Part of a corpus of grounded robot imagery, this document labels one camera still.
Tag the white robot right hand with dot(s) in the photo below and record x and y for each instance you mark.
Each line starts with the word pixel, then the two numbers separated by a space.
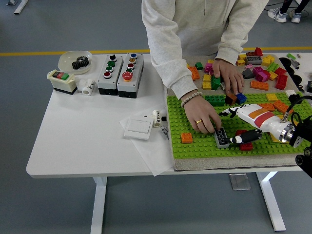
pixel 260 117

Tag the person's right hand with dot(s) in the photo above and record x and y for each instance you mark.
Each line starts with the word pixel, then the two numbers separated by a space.
pixel 201 114

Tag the person's left hand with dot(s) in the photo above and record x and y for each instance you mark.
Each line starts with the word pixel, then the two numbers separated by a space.
pixel 228 70

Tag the dark green tall brick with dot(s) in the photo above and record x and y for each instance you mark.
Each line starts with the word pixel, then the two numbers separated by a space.
pixel 215 83

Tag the dark grey slope brick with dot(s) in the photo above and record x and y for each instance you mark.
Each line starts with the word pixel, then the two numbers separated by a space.
pixel 248 73

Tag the red two-by-four brick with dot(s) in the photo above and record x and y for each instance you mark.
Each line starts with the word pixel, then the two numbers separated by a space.
pixel 246 146
pixel 281 81

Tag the green studded baseplate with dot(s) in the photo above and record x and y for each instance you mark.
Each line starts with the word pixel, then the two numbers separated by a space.
pixel 185 151

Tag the orange two-by-four brick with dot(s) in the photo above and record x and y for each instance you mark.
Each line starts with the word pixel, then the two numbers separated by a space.
pixel 282 106
pixel 195 73
pixel 268 107
pixel 259 85

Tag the yellow two-by-two brick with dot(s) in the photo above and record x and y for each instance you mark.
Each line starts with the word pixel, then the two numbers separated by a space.
pixel 271 97
pixel 240 62
pixel 206 85
pixel 241 56
pixel 273 75
pixel 210 61
pixel 207 78

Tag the magenta two-by-two brick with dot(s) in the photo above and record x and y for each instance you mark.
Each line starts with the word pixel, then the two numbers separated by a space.
pixel 208 68
pixel 257 70
pixel 262 76

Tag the dark green two-by-four brick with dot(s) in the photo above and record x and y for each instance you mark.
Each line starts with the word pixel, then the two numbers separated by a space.
pixel 215 100

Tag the yellow curved brick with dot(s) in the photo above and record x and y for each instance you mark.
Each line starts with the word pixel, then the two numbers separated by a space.
pixel 275 139

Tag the blue two-by-two brick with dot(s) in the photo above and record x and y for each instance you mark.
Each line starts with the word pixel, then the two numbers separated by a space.
pixel 241 98

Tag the orange two-by-two brick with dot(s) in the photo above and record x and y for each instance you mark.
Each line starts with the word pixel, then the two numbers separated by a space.
pixel 186 138

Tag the grey upturned two-by-four brick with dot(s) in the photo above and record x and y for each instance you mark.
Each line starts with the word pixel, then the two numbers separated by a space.
pixel 253 60

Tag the dark red brick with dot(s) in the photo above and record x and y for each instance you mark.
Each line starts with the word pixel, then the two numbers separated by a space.
pixel 249 53

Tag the brown two-by-two brick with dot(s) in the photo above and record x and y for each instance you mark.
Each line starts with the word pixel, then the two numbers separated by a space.
pixel 231 99

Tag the green two-by-two brick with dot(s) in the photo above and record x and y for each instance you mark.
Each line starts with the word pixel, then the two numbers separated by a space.
pixel 199 65

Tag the red slope brick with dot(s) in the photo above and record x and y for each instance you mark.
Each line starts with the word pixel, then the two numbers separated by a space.
pixel 258 51

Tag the white brick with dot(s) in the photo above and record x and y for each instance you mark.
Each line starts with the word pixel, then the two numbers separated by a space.
pixel 289 93

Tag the black round brick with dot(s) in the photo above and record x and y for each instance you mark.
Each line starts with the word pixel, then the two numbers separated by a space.
pixel 295 98

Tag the yellow two-by-four brick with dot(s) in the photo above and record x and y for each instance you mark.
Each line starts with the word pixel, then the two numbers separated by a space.
pixel 267 59

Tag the lime green brick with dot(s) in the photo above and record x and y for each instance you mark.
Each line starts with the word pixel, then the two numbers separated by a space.
pixel 272 66

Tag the red two-by-two brick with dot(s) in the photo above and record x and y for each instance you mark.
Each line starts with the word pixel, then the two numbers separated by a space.
pixel 279 71

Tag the clear plastic piece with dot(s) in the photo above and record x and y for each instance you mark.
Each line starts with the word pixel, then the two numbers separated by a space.
pixel 222 86

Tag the small pink tile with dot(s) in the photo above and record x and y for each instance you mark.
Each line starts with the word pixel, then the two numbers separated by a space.
pixel 248 65

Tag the small black connector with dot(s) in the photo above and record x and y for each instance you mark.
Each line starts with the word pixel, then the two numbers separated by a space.
pixel 163 118

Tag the small white labelled tube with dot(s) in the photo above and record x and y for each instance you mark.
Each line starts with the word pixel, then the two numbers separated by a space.
pixel 157 119

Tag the grey-brown mat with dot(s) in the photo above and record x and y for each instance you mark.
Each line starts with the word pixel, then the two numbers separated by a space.
pixel 231 162

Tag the person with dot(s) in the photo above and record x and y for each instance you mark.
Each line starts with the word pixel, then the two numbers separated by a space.
pixel 195 24
pixel 278 15

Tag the black box part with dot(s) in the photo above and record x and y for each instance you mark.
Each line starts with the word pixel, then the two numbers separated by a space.
pixel 309 86

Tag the black cup tray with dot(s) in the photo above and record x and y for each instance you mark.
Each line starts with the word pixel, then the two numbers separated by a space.
pixel 285 62

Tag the grey metal part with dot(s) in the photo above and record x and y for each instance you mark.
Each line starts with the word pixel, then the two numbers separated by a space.
pixel 295 63

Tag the small lime green block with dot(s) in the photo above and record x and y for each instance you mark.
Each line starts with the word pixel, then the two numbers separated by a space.
pixel 291 56

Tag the white paper sheet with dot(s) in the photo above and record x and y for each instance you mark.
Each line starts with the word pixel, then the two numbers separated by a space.
pixel 151 156

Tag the silver floor plate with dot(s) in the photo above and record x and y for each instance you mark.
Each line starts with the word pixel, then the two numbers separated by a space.
pixel 240 181

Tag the grey emergency-stop control box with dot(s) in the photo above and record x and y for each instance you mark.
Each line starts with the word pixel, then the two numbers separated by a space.
pixel 126 87

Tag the white table leg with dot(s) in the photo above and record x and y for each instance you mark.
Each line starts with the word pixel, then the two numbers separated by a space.
pixel 98 207
pixel 271 200

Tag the grey four-button control box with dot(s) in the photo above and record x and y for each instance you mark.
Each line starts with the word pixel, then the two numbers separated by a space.
pixel 106 84

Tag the white pipe tee fitting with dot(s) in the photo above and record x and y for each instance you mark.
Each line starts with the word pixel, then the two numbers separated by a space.
pixel 87 89

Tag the white table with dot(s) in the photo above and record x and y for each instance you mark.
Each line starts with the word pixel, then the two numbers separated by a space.
pixel 85 134

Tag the black metal gear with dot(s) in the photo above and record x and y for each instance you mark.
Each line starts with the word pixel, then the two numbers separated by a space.
pixel 84 61
pixel 77 64

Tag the white bowl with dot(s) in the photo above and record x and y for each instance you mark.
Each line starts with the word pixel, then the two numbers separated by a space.
pixel 65 61

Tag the white wall switch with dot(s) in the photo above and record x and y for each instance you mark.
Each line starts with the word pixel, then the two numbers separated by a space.
pixel 137 128

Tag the cream red-green switch box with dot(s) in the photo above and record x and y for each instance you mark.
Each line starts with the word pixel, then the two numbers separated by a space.
pixel 62 84

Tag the white table foot frame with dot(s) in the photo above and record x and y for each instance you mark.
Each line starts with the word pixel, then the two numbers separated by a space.
pixel 20 6

